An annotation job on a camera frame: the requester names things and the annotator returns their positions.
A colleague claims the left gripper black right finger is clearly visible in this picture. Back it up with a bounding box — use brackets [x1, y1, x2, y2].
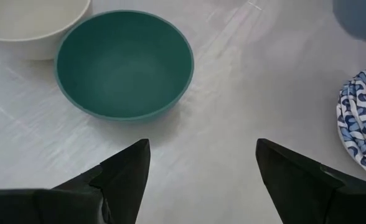
[255, 138, 366, 224]

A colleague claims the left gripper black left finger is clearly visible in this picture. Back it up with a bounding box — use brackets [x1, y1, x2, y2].
[0, 139, 151, 224]

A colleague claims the large white bowl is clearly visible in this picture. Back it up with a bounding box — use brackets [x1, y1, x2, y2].
[0, 0, 93, 61]

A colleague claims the blue white patterned bowl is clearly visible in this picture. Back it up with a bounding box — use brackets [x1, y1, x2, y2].
[335, 68, 366, 179]

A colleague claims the teal green bowl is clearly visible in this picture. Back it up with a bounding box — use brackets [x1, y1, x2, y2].
[54, 9, 195, 122]

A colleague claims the blue grey bowl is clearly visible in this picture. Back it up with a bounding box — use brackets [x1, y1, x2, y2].
[332, 0, 366, 44]

